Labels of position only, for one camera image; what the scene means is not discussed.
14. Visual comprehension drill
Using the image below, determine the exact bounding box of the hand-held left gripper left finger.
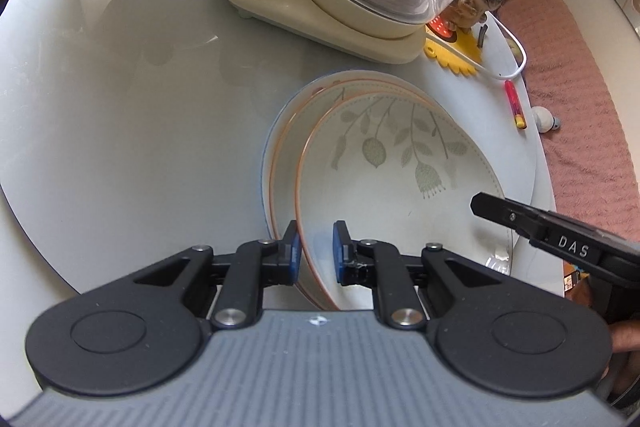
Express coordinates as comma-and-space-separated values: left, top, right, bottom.
132, 220, 304, 330

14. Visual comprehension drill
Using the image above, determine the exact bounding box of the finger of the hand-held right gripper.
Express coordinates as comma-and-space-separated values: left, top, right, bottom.
470, 192, 556, 240

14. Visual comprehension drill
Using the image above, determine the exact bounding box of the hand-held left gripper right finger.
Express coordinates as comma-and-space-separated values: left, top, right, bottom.
332, 220, 506, 332

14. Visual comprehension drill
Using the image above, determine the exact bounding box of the green leaf plate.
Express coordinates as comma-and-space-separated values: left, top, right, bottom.
268, 78, 436, 308

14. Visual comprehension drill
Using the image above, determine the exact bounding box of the leaf pattern bowl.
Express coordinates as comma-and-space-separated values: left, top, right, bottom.
295, 93, 516, 313

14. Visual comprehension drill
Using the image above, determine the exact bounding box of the person's right hand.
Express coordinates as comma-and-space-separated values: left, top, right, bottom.
602, 322, 640, 408

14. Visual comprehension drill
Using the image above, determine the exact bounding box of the red and yellow pen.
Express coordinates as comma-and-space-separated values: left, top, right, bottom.
504, 79, 527, 130

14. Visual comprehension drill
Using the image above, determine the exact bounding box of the pink blanket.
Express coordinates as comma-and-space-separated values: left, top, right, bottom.
500, 0, 640, 258

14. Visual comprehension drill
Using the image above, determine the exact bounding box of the yellow flower coaster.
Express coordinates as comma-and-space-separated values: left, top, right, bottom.
424, 19, 483, 78

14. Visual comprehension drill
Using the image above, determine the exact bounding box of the red round disc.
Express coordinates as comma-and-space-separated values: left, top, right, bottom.
427, 16, 458, 42

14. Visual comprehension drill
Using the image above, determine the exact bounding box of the grey round turntable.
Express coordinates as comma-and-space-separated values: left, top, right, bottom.
0, 0, 557, 303

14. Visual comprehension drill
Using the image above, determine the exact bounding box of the white cable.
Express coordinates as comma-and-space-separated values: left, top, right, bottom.
477, 14, 529, 82

